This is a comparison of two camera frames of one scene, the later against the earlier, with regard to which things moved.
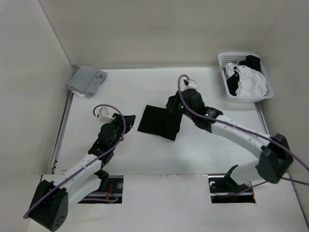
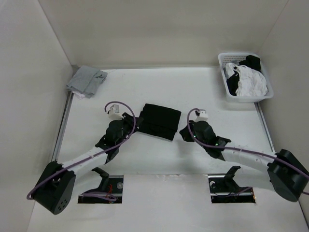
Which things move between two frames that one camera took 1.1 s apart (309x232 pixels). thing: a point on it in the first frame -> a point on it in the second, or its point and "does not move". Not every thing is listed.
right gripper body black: [178, 107] -> [191, 123]
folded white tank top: [79, 95] does not move
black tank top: [160, 122] does not move
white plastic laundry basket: [226, 58] does not move
